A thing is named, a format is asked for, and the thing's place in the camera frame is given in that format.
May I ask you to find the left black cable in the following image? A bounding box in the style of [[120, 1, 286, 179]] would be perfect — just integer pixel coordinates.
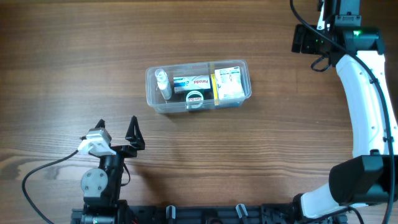
[[21, 149, 79, 224]]

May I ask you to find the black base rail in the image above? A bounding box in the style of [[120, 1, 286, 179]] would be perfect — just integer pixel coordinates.
[[71, 204, 294, 224]]

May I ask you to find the white medicine box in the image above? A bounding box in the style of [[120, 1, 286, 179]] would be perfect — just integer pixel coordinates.
[[215, 67, 244, 100]]

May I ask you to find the white Panadol box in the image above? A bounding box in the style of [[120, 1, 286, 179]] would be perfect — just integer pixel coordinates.
[[174, 75, 211, 93]]

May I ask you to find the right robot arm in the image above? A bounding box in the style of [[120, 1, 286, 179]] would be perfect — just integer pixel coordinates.
[[292, 1, 397, 223]]

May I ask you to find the black cable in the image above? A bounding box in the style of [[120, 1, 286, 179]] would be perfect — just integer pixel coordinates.
[[21, 149, 79, 224], [289, 0, 396, 224]]

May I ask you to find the blue yellow VapoDrops box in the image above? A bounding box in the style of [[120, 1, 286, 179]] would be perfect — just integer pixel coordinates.
[[211, 73, 219, 106]]

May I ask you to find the green Zam-Buk box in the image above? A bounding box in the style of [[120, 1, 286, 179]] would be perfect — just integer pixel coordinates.
[[184, 89, 214, 111]]

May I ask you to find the white spray bottle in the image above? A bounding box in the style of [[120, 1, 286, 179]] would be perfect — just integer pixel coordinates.
[[155, 68, 172, 100]]

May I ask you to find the right black cable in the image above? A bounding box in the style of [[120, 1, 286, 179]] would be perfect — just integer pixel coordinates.
[[289, 0, 396, 224]]

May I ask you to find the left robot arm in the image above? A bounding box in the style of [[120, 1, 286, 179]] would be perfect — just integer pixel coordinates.
[[71, 116, 145, 224]]

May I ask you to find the clear plastic container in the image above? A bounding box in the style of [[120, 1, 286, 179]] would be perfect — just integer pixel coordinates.
[[146, 60, 252, 113]]

